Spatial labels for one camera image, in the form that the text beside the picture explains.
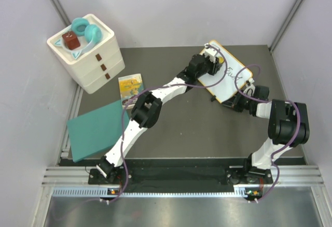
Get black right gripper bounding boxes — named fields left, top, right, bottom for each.
left=221, top=90, right=255, bottom=114

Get yellow-framed whiteboard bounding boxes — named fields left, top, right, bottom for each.
left=199, top=40, right=253, bottom=103

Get yellow bone-shaped whiteboard eraser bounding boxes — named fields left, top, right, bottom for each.
left=216, top=56, right=225, bottom=66

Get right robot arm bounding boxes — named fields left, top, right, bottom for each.
left=222, top=85, right=310, bottom=183

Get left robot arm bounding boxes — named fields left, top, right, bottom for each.
left=96, top=52, right=225, bottom=184

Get paperback book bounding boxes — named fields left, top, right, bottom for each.
left=118, top=74, right=144, bottom=109

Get teal headphones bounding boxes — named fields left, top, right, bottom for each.
left=54, top=18, right=103, bottom=60

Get brown cube toy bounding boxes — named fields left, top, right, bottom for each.
left=62, top=31, right=80, bottom=50

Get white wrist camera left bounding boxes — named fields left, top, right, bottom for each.
left=203, top=43, right=218, bottom=63

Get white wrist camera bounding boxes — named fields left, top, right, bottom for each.
left=243, top=78, right=255, bottom=97
left=203, top=43, right=218, bottom=63

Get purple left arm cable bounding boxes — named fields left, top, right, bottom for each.
left=51, top=44, right=231, bottom=221

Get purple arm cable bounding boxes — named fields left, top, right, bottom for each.
left=234, top=64, right=303, bottom=204
left=51, top=44, right=231, bottom=221

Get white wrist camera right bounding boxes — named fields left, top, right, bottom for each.
left=243, top=78, right=255, bottom=97

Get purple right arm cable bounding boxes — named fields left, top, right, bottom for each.
left=234, top=64, right=303, bottom=204

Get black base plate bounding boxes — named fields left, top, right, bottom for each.
left=88, top=158, right=273, bottom=193

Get aluminium rail frame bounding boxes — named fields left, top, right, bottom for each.
left=32, top=100, right=331, bottom=226

